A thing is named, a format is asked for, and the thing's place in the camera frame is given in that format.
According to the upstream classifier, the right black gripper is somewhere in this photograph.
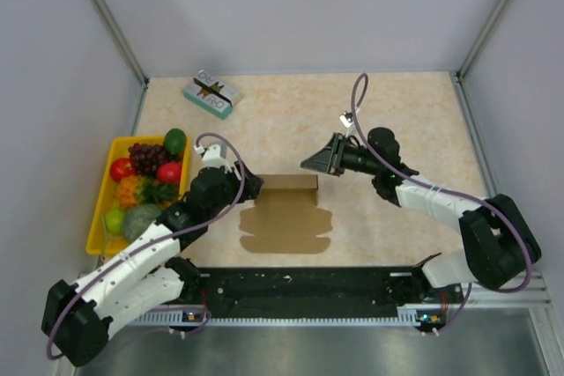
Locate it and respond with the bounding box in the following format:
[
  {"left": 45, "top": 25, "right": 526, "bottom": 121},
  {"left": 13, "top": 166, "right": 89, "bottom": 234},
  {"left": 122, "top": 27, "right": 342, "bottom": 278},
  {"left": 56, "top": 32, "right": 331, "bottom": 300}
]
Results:
[{"left": 301, "top": 133, "right": 382, "bottom": 177}]

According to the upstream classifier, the brown cardboard box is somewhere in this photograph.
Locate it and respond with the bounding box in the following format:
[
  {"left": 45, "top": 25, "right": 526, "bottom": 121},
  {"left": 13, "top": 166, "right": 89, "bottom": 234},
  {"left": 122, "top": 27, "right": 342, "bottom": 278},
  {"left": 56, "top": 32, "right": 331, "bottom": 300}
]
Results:
[{"left": 239, "top": 174, "right": 332, "bottom": 254}]

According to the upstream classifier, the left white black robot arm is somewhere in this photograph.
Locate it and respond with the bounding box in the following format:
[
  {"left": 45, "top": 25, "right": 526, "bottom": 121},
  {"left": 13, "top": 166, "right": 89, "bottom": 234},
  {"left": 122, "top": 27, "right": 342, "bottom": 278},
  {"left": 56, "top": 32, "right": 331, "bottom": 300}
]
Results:
[{"left": 41, "top": 162, "right": 264, "bottom": 367}]

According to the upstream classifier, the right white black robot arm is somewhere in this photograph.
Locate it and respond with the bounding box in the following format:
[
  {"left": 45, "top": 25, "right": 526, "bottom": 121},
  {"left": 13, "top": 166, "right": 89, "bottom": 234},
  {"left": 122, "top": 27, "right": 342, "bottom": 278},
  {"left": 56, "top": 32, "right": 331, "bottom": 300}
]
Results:
[{"left": 301, "top": 127, "right": 542, "bottom": 302}]

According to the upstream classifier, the red tomato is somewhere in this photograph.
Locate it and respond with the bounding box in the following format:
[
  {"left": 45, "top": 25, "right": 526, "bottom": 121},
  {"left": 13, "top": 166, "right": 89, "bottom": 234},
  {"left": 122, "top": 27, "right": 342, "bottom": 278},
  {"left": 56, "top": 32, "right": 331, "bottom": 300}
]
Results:
[{"left": 157, "top": 162, "right": 182, "bottom": 185}]

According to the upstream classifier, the green avocado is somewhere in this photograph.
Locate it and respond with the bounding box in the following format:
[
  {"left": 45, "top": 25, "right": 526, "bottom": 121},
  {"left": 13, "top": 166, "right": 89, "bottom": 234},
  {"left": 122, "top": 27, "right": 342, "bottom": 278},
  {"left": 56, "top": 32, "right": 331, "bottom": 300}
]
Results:
[{"left": 164, "top": 128, "right": 187, "bottom": 155}]

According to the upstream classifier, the white teal printed carton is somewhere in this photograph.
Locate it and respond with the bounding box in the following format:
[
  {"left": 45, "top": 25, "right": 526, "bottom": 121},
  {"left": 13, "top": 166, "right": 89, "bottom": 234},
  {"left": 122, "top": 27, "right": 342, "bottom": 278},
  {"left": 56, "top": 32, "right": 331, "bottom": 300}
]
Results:
[{"left": 182, "top": 70, "right": 242, "bottom": 120}]

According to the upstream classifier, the dark purple grape bunch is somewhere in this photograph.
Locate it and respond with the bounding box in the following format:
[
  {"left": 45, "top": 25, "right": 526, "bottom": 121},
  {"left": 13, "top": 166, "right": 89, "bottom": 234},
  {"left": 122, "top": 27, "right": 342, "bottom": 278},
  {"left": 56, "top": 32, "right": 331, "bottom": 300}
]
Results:
[{"left": 128, "top": 143, "right": 169, "bottom": 176}]

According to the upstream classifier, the green melon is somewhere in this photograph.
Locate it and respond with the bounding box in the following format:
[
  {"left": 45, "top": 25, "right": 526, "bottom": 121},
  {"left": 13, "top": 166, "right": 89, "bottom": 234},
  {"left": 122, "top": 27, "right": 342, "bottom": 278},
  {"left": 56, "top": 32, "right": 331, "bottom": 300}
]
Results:
[{"left": 122, "top": 204, "right": 161, "bottom": 242}]

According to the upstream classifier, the orange bumpy fruit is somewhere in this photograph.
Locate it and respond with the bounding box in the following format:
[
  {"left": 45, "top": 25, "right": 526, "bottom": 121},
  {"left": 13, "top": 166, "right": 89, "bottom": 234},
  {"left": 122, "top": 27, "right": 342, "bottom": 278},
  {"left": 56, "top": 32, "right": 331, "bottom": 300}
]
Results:
[{"left": 115, "top": 175, "right": 145, "bottom": 210}]

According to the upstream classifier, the red apple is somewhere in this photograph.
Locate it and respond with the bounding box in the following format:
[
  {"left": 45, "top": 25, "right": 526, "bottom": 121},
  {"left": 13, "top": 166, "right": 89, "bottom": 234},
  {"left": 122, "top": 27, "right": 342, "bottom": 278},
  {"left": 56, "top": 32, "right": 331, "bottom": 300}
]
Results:
[{"left": 109, "top": 158, "right": 136, "bottom": 182}]

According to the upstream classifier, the green lime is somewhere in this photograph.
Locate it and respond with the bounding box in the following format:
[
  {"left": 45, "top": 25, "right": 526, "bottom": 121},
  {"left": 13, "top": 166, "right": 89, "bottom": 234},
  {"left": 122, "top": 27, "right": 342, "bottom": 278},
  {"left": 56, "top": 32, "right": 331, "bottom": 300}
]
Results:
[{"left": 104, "top": 208, "right": 127, "bottom": 234}]

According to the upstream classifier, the yellow plastic tray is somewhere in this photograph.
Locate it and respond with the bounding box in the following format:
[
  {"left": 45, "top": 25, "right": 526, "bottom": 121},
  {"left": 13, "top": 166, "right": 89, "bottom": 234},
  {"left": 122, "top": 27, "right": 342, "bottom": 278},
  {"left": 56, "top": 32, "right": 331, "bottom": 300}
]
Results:
[{"left": 85, "top": 135, "right": 190, "bottom": 256}]

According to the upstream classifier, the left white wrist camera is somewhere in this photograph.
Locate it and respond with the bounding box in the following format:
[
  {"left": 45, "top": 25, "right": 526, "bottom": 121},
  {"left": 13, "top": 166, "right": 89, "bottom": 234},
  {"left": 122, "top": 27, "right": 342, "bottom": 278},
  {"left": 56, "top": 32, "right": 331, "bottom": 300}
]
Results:
[{"left": 193, "top": 142, "right": 233, "bottom": 173}]

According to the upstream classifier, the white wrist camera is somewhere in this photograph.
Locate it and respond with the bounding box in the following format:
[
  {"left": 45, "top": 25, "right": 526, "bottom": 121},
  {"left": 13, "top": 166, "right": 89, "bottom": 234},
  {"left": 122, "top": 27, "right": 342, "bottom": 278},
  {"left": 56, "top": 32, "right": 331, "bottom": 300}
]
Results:
[
  {"left": 339, "top": 112, "right": 357, "bottom": 137},
  {"left": 193, "top": 142, "right": 233, "bottom": 173}
]

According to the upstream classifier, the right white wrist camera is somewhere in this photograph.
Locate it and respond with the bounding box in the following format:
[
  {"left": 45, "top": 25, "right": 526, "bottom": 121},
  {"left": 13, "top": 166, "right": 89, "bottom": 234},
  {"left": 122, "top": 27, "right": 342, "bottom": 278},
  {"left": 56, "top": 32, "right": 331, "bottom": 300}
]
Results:
[{"left": 339, "top": 112, "right": 357, "bottom": 137}]

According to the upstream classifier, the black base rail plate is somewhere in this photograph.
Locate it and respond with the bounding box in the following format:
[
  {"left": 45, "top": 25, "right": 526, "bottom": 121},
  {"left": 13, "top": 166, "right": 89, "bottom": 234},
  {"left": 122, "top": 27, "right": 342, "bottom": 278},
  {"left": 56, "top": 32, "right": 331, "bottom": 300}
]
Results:
[{"left": 171, "top": 266, "right": 463, "bottom": 320}]

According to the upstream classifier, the grey slotted cable duct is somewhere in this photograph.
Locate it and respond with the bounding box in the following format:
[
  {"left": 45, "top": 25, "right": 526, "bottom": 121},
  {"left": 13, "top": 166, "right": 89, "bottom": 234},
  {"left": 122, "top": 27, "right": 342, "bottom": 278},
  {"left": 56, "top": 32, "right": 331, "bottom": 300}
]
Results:
[{"left": 130, "top": 307, "right": 444, "bottom": 328}]

